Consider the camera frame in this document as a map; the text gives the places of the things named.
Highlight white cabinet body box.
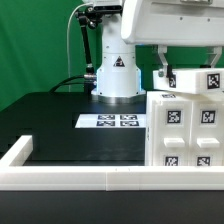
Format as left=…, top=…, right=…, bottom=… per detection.
left=145, top=91, right=224, bottom=166

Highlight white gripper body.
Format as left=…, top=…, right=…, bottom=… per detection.
left=121, top=0, right=224, bottom=46

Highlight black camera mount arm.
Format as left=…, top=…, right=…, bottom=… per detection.
left=75, top=6, right=97, bottom=75

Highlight black cable bundle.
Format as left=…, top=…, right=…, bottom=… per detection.
left=49, top=75, right=88, bottom=93

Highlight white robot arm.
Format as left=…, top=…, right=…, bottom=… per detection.
left=83, top=0, right=224, bottom=103

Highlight white flat base plate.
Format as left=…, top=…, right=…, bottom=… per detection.
left=75, top=114, right=146, bottom=128

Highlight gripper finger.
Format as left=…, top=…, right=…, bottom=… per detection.
left=203, top=46, right=222, bottom=68
left=157, top=45, right=174, bottom=79

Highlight white door panel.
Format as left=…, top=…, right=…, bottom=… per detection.
left=153, top=100, right=192, bottom=166
left=189, top=95, right=224, bottom=167

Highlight small white cabinet block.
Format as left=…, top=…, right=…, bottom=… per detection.
left=153, top=68, right=224, bottom=94

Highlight white U-shaped frame wall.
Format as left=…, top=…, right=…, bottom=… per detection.
left=0, top=135, right=224, bottom=191

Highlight white thin cable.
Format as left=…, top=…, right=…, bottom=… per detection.
left=66, top=3, right=88, bottom=93

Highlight black camera on mount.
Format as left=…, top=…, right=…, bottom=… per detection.
left=93, top=0, right=123, bottom=14

